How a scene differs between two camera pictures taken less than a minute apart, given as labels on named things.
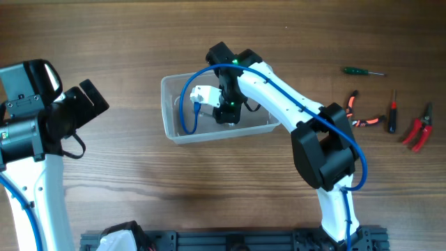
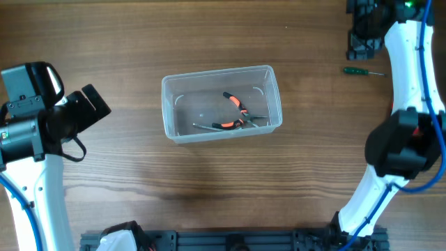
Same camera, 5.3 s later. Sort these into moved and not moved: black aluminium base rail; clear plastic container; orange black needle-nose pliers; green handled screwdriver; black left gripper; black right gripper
Moved: black right gripper; orange black needle-nose pliers
Not moved: clear plastic container; black aluminium base rail; green handled screwdriver; black left gripper
